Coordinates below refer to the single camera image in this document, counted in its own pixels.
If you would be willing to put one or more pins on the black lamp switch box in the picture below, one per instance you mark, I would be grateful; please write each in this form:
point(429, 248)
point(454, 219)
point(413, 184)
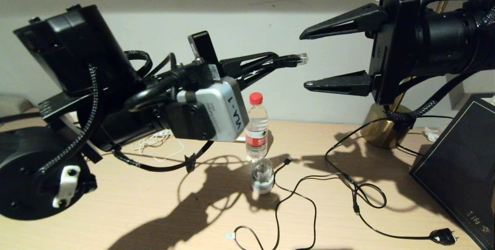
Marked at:
point(409, 124)

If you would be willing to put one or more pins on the small black clip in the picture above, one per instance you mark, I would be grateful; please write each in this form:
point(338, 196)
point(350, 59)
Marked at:
point(190, 165)

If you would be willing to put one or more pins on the small glass dome night light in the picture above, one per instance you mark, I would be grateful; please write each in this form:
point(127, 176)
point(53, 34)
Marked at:
point(262, 184)

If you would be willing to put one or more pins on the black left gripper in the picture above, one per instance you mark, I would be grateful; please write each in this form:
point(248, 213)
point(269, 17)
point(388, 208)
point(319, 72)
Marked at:
point(203, 49)

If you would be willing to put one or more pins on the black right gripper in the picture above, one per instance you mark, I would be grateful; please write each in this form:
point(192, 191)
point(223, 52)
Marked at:
point(398, 41)

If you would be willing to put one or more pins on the brass desk lamp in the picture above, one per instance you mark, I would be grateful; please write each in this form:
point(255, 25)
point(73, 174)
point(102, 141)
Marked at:
point(381, 134)

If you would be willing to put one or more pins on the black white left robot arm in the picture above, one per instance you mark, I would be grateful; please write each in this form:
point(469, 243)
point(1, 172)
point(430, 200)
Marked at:
point(31, 172)

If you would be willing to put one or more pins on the crumpled white tissue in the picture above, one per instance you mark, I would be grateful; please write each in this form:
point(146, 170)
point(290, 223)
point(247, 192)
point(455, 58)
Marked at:
point(430, 134)

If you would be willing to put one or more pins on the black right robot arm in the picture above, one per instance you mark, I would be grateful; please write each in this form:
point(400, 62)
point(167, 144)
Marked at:
point(448, 37)

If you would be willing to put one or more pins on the clear water bottle red cap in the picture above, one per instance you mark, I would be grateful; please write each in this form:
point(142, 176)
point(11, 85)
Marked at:
point(257, 126)

